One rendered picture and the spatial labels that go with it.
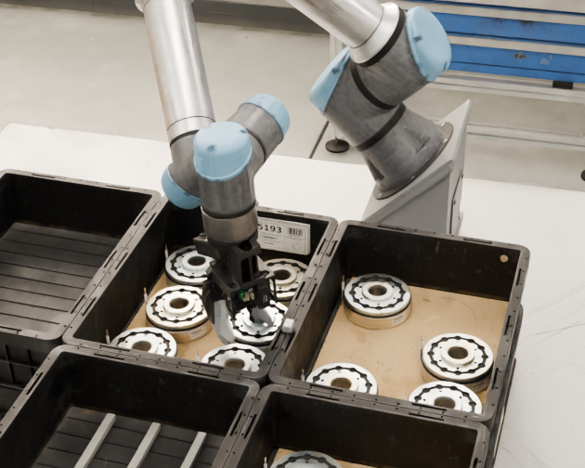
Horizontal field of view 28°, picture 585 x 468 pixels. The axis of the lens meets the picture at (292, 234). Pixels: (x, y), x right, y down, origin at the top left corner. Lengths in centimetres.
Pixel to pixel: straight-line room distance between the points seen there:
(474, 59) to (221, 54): 123
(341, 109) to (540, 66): 168
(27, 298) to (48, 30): 300
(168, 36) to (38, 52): 288
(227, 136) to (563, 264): 86
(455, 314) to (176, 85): 55
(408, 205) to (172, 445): 66
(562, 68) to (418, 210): 166
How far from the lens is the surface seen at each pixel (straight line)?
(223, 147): 150
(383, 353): 174
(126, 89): 430
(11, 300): 191
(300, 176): 239
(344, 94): 200
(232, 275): 162
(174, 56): 177
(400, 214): 204
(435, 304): 184
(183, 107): 172
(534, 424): 184
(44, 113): 420
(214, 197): 154
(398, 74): 194
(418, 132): 204
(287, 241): 188
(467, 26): 360
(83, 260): 197
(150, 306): 180
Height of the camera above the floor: 196
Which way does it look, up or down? 35 degrees down
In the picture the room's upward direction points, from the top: 1 degrees counter-clockwise
